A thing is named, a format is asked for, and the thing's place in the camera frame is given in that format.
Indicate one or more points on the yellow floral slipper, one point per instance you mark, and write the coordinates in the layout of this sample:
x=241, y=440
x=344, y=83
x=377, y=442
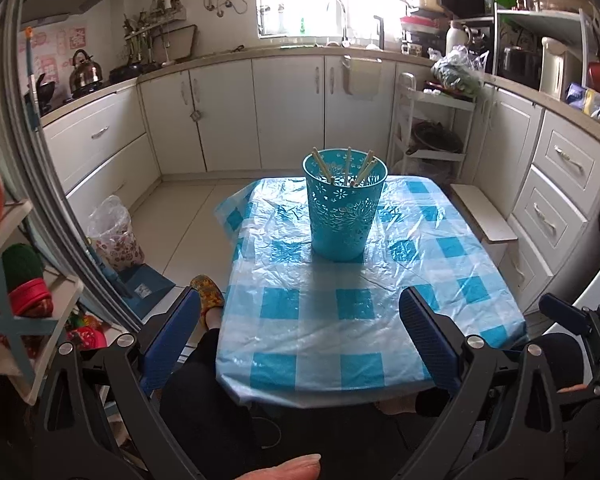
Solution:
x=211, y=301

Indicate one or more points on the blue dustpan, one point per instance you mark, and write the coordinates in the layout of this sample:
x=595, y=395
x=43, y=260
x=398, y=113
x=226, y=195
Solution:
x=145, y=288

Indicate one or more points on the left hand holding gripper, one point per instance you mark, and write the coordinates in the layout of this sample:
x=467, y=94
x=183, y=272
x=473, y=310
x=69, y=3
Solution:
x=306, y=467

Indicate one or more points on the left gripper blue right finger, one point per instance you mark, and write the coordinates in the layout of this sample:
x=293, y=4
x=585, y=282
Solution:
x=502, y=420

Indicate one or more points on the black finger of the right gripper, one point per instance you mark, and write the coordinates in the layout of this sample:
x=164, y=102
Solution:
x=574, y=355

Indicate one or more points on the red bag on shelf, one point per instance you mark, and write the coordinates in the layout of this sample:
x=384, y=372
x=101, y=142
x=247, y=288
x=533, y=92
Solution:
x=32, y=299

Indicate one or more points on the white base cabinets under window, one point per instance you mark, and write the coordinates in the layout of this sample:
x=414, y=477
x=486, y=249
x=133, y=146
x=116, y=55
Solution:
x=266, y=112

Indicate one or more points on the white drawer cabinet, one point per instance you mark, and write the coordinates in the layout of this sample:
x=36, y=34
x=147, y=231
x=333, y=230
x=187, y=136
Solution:
x=539, y=165
x=102, y=148

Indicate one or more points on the white drawer cabinet left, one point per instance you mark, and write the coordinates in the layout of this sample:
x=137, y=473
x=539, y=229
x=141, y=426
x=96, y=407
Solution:
x=102, y=148

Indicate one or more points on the black wok on stove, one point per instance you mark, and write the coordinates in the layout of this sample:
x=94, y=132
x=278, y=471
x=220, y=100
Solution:
x=44, y=91

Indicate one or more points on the steel kettle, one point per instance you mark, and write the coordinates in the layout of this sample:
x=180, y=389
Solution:
x=86, y=73

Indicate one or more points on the bamboo chopstick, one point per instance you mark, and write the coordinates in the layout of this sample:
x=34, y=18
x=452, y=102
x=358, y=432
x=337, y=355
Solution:
x=369, y=155
x=322, y=165
x=365, y=171

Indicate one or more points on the white drawer cabinet right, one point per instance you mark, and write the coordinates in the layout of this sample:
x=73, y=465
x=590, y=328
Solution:
x=539, y=165

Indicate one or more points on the white shelf rack right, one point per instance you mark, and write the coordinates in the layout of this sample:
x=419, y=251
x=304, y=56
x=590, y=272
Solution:
x=430, y=131

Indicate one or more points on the clear plastic trash bag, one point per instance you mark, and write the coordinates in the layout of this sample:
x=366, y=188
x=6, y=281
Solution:
x=110, y=230

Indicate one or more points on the blue white checkered tablecloth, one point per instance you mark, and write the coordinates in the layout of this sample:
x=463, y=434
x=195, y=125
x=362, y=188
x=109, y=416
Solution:
x=305, y=332

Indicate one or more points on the white electric kettle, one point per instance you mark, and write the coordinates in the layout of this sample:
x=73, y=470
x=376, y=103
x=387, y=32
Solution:
x=560, y=68

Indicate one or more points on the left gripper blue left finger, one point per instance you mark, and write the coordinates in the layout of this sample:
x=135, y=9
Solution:
x=96, y=419

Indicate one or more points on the white wooden shelf left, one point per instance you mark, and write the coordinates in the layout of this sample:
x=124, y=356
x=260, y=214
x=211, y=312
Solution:
x=27, y=345

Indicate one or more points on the white step stool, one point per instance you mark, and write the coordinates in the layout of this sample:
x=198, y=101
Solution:
x=489, y=226

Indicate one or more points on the teal perforated plastic basket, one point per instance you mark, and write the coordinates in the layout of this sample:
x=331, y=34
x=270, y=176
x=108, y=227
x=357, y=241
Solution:
x=341, y=216

